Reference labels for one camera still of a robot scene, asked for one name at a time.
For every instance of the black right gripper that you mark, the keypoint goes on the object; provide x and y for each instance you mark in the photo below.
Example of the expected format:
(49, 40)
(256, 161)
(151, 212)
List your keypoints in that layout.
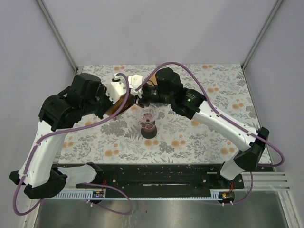
(142, 100)

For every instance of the floral table mat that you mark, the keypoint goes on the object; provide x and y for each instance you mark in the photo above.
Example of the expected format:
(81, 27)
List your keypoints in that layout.
(179, 139)

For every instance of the white slotted cable duct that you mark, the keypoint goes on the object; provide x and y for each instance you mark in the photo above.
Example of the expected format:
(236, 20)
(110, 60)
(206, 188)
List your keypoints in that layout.
(80, 194)

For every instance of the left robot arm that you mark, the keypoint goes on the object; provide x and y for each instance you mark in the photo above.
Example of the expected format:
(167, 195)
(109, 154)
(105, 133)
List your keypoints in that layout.
(86, 95)

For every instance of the brown paper coffee filter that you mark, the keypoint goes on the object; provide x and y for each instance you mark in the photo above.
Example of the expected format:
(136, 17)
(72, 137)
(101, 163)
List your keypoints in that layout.
(152, 81)

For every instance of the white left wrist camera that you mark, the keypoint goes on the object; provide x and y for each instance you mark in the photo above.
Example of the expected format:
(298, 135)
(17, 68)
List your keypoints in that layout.
(118, 87)

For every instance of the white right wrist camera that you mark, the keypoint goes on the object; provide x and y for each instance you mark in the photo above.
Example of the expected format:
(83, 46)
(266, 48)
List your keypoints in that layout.
(134, 82)

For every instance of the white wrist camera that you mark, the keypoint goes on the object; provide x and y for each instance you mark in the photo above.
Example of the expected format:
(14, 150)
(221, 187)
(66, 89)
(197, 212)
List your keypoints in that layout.
(134, 82)
(118, 87)

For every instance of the clear glass dripper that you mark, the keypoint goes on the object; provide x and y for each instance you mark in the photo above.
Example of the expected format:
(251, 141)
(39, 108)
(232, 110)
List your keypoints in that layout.
(147, 116)

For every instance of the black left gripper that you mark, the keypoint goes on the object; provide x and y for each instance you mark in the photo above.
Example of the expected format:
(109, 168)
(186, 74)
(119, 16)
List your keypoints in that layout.
(102, 90)

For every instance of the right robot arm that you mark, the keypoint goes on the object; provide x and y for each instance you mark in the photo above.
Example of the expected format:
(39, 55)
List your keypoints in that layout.
(251, 142)

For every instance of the aluminium frame rail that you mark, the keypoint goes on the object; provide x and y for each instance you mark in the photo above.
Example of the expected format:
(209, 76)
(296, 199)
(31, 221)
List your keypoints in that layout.
(47, 16)

